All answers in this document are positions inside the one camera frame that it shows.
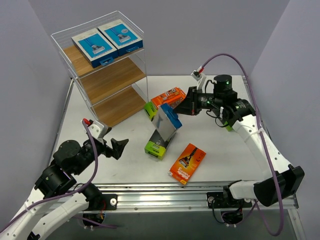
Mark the orange Gillette Fusion5 box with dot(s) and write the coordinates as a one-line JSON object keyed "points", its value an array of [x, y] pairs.
{"points": [[186, 164], [174, 101]]}

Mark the blue Harry's razor box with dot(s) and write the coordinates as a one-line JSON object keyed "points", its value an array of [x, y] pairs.
{"points": [[95, 47], [125, 39]]}

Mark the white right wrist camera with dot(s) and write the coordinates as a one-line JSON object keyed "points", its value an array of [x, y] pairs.
{"points": [[199, 76]]}

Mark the white wire wooden shelf rack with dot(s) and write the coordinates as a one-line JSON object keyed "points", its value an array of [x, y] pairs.
{"points": [[113, 92]]}

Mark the orange Gillette cartridge box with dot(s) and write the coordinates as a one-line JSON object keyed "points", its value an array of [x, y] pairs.
{"points": [[176, 91]]}

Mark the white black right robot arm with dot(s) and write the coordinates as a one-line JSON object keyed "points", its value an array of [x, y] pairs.
{"points": [[280, 178]]}

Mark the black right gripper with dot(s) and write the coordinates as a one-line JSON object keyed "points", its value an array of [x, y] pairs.
{"points": [[193, 100]]}

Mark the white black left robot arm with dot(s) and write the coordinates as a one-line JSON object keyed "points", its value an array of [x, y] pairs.
{"points": [[50, 202]]}

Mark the blue white Harry's box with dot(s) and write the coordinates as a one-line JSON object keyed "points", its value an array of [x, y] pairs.
{"points": [[166, 122]]}

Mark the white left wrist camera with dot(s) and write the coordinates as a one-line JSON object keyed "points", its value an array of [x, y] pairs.
{"points": [[96, 128]]}

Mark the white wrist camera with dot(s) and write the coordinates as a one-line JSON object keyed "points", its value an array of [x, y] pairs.
{"points": [[96, 128], [199, 76]]}

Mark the green black Gillette Labs box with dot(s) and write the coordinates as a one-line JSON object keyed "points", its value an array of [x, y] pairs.
{"points": [[228, 125], [156, 146], [151, 110]]}

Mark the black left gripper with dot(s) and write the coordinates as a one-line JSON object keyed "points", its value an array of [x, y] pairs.
{"points": [[110, 149]]}

